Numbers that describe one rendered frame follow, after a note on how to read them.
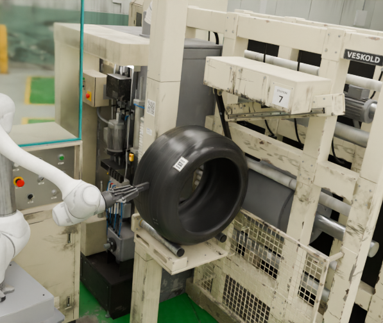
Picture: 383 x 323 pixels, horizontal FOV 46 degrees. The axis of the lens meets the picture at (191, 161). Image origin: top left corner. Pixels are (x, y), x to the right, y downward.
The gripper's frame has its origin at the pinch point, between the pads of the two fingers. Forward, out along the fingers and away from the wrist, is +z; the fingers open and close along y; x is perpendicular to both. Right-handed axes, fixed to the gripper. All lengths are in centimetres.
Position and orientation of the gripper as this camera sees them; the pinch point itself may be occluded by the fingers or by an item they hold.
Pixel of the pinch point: (142, 187)
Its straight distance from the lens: 207.4
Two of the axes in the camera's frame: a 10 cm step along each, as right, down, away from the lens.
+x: 0.1, 9.0, 4.3
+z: 7.9, -2.7, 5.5
